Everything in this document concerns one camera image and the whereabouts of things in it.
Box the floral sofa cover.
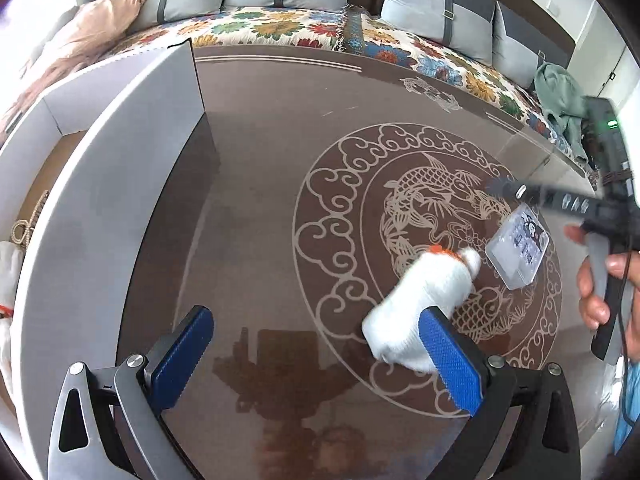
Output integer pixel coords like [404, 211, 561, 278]
[106, 4, 601, 173]

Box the white glove with orange cuff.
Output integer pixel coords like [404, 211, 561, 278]
[0, 240, 26, 317]
[0, 310, 16, 402]

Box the beige rope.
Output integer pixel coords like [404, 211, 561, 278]
[11, 189, 50, 248]

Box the white sock with orange trim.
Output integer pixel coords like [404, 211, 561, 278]
[362, 244, 484, 374]

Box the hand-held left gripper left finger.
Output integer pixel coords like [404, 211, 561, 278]
[46, 305, 216, 480]

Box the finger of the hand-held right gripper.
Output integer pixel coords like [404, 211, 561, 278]
[487, 175, 612, 223]

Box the person's blue clothing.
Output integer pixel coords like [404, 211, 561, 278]
[612, 359, 640, 463]

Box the black cable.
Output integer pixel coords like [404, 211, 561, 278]
[618, 255, 640, 423]

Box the green cloth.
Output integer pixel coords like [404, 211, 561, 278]
[534, 62, 602, 162]

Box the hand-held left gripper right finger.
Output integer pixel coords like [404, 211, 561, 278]
[420, 306, 583, 480]

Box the clear plastic card case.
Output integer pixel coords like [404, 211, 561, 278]
[484, 208, 551, 292]

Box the person's right hand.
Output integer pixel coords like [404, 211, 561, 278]
[564, 224, 640, 332]

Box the white cardboard box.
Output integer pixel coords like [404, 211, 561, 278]
[0, 38, 212, 461]

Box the beige crumpled blanket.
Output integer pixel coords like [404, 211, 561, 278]
[0, 0, 147, 128]

